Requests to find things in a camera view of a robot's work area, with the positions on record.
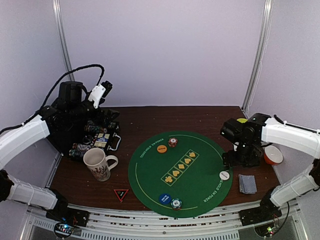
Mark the blue poker chip stack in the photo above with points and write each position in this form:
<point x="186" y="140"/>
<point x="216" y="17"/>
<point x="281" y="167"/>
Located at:
<point x="176" y="204"/>

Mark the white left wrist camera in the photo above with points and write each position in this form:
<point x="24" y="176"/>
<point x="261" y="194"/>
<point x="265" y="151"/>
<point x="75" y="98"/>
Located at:
<point x="99" y="93"/>

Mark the red poker chip stack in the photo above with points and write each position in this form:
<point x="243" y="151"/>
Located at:
<point x="172" y="142"/>

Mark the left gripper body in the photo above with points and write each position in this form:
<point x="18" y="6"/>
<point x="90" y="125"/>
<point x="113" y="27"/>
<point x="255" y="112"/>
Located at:
<point x="77" y="113"/>

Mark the round green poker mat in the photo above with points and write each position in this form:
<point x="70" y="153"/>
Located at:
<point x="189" y="172"/>

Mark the blue small blind button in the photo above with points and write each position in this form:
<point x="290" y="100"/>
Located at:
<point x="165" y="198"/>

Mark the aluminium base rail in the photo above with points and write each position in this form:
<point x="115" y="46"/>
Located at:
<point x="221" y="223"/>

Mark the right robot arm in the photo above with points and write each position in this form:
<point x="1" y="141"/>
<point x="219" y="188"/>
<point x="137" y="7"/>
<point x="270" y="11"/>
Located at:
<point x="263" y="128"/>

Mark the blue playing card box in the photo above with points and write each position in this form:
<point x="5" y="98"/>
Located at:
<point x="101" y="140"/>

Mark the white floral mug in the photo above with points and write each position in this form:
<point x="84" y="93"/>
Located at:
<point x="100" y="164"/>

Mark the right aluminium frame post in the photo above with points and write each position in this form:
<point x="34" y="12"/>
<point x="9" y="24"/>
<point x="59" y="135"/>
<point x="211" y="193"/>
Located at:
<point x="257" y="64"/>

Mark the blue playing card deck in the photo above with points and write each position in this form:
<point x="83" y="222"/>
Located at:
<point x="247" y="184"/>

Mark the orange big blind button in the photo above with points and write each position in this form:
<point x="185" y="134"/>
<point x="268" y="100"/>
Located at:
<point x="161" y="148"/>

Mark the clear dealer button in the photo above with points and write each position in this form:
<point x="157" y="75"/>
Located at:
<point x="87" y="139"/>

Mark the aluminium frame post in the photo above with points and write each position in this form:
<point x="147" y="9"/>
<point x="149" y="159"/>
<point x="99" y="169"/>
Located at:
<point x="57" y="12"/>
<point x="257" y="64"/>

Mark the orange bowl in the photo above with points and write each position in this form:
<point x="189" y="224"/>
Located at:
<point x="272" y="155"/>

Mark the black poker case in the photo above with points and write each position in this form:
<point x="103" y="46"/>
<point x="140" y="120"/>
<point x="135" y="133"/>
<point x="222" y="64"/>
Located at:
<point x="62" y="137"/>

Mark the green bowl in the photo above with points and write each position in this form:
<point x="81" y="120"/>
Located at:
<point x="242" y="120"/>

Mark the red black triangle token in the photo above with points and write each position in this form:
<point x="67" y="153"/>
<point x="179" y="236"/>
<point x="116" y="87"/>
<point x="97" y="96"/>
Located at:
<point x="120" y="194"/>

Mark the white dealer button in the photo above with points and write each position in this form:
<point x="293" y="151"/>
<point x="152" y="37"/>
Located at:
<point x="224" y="175"/>

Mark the front poker chip row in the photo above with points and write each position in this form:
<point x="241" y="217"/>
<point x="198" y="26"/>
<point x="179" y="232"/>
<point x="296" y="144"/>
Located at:
<point x="78" y="151"/>

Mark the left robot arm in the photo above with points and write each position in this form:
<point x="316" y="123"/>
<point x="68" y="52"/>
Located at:
<point x="13" y="143"/>

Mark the left aluminium frame post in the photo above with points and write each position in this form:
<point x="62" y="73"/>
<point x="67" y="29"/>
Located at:
<point x="57" y="12"/>

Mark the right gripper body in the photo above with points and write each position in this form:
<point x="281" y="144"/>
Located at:
<point x="240" y="159"/>

